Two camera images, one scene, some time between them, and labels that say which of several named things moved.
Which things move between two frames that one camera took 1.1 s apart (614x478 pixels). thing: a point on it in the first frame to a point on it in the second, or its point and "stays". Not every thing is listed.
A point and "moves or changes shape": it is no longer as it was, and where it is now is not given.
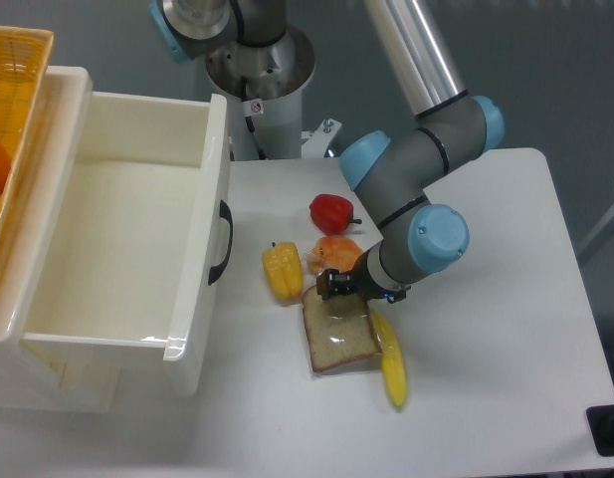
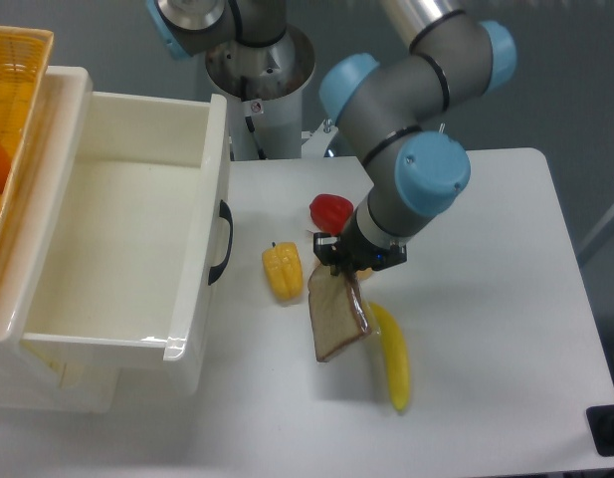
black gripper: [331, 283] to [350, 249]
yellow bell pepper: [285, 271] stays
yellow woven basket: [17, 58] stays
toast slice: [340, 330] moves or changes shape
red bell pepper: [332, 213] stays
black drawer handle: [216, 272] stays
